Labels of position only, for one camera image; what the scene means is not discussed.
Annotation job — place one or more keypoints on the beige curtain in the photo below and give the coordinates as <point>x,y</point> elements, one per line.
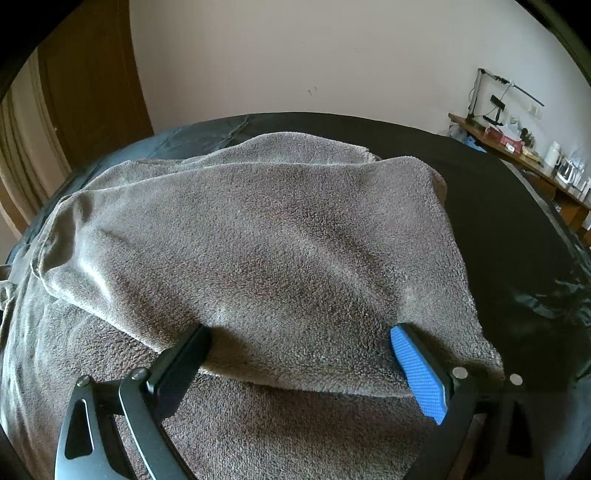
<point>23,138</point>

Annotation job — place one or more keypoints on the wooden door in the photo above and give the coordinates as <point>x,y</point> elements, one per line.
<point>92,92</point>

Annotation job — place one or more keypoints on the white wall socket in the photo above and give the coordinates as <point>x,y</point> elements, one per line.
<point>535,110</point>

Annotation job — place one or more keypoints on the cluttered wooden desk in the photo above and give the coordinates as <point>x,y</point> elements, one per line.
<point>545,177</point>

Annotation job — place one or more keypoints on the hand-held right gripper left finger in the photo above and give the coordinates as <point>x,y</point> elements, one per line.
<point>180,369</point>

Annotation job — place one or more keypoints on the blue cloth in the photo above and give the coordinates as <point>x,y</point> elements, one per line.
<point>473,144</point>

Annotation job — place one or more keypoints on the red box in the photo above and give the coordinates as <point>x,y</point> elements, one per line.
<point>501,136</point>

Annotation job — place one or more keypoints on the black desk lamp stand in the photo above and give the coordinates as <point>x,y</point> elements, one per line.
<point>497,102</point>

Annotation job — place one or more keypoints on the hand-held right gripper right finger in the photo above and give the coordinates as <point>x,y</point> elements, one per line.
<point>420,369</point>

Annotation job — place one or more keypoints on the grey fleece garment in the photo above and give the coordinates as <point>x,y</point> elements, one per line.
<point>277,254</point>

